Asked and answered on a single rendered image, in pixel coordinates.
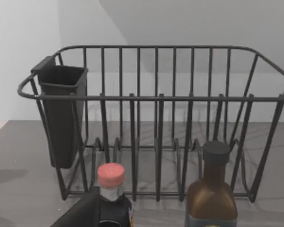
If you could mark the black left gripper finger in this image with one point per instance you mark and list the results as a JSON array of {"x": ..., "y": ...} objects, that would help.
[{"x": 85, "y": 212}]

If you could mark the dark bottle with red cap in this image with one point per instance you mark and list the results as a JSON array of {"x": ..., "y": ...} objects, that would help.
[{"x": 111, "y": 179}]

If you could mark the dark plastic utensil cup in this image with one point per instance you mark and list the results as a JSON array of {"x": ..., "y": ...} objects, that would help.
[{"x": 61, "y": 113}]

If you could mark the brown bottle with black cap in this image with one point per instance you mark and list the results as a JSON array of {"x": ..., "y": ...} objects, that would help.
[{"x": 211, "y": 198}]

